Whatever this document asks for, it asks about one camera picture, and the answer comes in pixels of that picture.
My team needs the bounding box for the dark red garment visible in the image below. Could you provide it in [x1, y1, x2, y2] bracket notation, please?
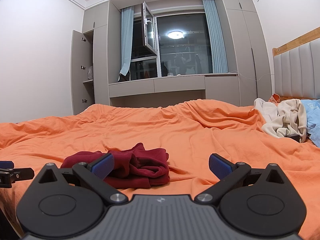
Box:
[60, 142, 171, 190]

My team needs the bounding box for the grey padded wooden headboard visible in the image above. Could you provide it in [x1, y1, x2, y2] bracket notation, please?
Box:
[272, 28, 319, 101]

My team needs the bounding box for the dark glass window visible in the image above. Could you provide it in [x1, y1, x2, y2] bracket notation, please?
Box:
[128, 3, 213, 80]

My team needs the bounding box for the orange bed sheet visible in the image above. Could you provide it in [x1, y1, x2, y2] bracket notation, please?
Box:
[1, 100, 319, 239]

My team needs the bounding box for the clear glass jar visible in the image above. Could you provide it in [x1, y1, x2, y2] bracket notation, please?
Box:
[87, 66, 93, 80]

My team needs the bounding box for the light blue garment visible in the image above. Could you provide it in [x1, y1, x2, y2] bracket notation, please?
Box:
[301, 99, 320, 147]

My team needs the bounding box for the left light blue curtain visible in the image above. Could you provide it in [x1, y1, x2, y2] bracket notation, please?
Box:
[119, 6, 134, 77]

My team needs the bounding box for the light blue curtain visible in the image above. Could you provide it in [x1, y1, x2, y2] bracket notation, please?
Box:
[202, 0, 228, 74]
[119, 6, 134, 77]

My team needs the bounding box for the cream white garment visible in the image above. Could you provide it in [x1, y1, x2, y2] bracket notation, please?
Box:
[254, 98, 307, 143]

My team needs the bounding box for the right light blue curtain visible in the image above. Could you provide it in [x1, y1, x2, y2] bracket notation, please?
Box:
[202, 0, 228, 74]

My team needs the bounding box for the open grey cabinet door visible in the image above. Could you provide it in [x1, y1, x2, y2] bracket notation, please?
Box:
[71, 30, 94, 115]

